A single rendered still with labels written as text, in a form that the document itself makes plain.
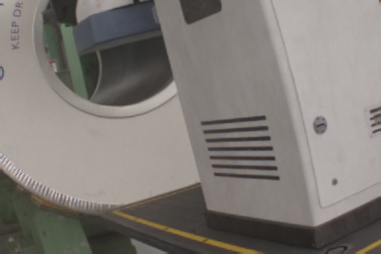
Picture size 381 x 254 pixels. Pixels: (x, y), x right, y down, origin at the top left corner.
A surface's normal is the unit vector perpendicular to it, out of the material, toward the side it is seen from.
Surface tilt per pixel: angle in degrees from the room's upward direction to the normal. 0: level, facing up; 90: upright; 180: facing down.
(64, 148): 90
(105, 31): 90
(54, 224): 90
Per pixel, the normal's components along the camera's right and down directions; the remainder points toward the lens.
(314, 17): 0.37, -0.04
